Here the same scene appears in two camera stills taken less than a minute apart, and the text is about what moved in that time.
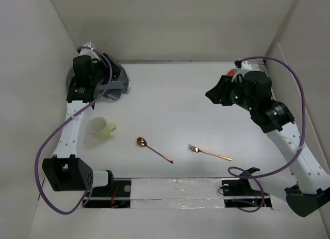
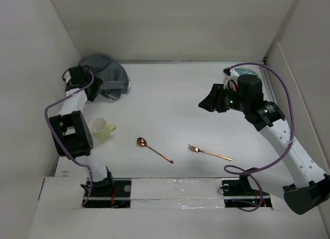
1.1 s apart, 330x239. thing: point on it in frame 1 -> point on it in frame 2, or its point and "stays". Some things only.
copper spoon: x=143 y=142 stays
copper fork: x=197 y=150 stays
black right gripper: x=220 y=91 -> x=214 y=99
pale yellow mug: x=100 y=127 stays
